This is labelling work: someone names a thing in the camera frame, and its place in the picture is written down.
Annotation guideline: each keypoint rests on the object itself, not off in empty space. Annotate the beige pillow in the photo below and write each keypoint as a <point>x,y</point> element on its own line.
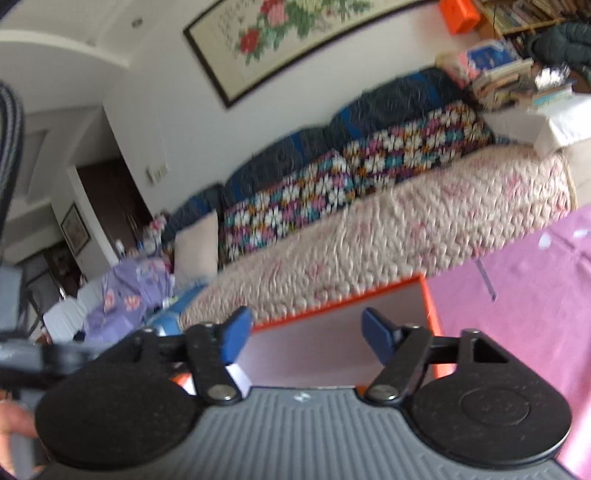
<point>197,247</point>

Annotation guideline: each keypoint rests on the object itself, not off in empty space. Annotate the small orange box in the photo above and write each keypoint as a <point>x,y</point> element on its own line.
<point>458,16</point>

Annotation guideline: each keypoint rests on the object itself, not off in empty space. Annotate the stack of books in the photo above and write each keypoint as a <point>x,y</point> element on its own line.
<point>517,87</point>

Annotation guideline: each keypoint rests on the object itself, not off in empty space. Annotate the beige side cabinet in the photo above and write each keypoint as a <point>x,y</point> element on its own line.
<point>581,170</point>

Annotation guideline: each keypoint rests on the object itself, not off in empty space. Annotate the dark green puffer jacket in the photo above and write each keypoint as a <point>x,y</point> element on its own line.
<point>563,46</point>

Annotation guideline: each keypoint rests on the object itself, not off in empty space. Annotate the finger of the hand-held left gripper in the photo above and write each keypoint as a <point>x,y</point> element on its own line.
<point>69,359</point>

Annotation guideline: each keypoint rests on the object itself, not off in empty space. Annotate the small framed picture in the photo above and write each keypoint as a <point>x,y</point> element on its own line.
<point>75,230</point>

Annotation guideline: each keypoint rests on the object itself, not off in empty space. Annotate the orange shoe box white label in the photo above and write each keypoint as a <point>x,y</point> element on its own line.
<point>323,341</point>

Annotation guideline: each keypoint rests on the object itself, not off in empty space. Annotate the blue and white box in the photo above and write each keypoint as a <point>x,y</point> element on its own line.
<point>491,54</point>

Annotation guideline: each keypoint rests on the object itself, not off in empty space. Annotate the white light switch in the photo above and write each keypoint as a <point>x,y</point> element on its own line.
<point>158,174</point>

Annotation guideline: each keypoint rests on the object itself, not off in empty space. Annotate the white plastic bag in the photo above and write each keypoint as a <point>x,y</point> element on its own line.
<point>455,69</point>

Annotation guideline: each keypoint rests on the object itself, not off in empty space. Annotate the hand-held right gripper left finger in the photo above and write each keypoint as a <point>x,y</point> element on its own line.
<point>235,334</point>

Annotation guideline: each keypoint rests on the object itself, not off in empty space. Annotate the dark wooden door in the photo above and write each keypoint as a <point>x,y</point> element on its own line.
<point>115,207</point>

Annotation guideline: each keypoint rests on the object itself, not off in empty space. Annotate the silver foil packet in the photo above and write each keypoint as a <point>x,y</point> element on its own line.
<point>551,77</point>

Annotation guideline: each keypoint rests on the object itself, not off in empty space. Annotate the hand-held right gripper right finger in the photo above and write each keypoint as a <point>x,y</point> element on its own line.
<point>378,332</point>

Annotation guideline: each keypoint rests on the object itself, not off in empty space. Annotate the person's left hand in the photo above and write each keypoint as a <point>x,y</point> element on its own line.
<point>14,420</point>

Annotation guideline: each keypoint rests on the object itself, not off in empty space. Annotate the pink tablecloth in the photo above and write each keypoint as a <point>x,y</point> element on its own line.
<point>531,300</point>

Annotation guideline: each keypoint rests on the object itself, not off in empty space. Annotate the framed floral embroidery picture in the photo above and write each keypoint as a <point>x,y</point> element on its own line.
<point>286,37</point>

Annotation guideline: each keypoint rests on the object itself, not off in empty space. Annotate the white cloth cover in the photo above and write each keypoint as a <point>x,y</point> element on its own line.
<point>535,124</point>

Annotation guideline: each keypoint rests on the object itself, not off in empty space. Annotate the dark blue patterned back cushion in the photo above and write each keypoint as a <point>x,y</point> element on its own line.
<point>277,161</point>
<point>194,210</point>
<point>392,101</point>

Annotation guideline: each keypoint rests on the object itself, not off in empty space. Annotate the purple floral blanket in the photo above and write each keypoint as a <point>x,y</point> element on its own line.
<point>131,295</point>

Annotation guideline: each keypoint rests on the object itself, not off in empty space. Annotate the wooden bookshelf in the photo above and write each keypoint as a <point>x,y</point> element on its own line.
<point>521,14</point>

